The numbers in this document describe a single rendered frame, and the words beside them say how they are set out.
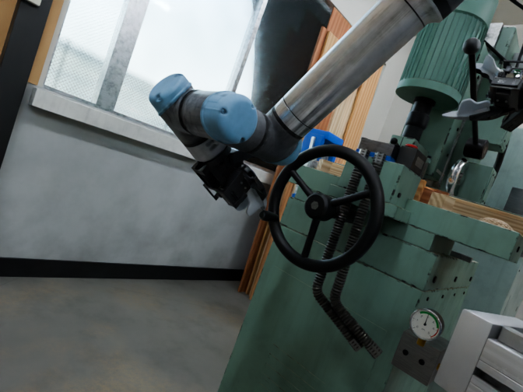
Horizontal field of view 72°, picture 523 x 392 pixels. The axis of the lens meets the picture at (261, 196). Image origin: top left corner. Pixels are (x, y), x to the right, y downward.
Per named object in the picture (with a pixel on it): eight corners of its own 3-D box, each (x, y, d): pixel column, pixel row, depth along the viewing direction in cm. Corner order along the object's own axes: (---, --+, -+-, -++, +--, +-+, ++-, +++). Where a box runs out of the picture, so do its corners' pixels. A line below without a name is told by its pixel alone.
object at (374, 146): (354, 152, 87) (363, 131, 87) (372, 163, 96) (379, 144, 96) (406, 166, 79) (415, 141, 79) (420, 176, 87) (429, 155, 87)
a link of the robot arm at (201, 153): (201, 117, 70) (226, 121, 65) (213, 134, 73) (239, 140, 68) (176, 144, 68) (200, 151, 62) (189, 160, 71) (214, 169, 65)
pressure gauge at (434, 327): (401, 338, 75) (415, 302, 75) (406, 336, 78) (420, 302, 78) (431, 355, 71) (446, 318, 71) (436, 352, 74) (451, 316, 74)
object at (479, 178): (446, 196, 110) (461, 159, 109) (451, 200, 115) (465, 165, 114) (479, 206, 104) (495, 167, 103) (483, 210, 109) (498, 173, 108)
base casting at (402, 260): (277, 222, 109) (288, 194, 108) (356, 239, 153) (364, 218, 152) (425, 292, 80) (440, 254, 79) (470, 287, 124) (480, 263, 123)
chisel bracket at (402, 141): (381, 161, 104) (391, 134, 103) (397, 172, 114) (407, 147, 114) (405, 168, 99) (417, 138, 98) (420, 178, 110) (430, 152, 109)
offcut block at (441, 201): (437, 208, 87) (441, 195, 86) (451, 212, 83) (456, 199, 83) (426, 204, 85) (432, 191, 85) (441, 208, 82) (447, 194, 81)
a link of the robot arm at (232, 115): (280, 111, 58) (236, 106, 65) (229, 82, 49) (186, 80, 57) (265, 158, 58) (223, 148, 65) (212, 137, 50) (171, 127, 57)
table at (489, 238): (265, 173, 103) (272, 152, 103) (317, 192, 126) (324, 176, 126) (505, 259, 64) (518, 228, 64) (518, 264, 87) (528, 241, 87)
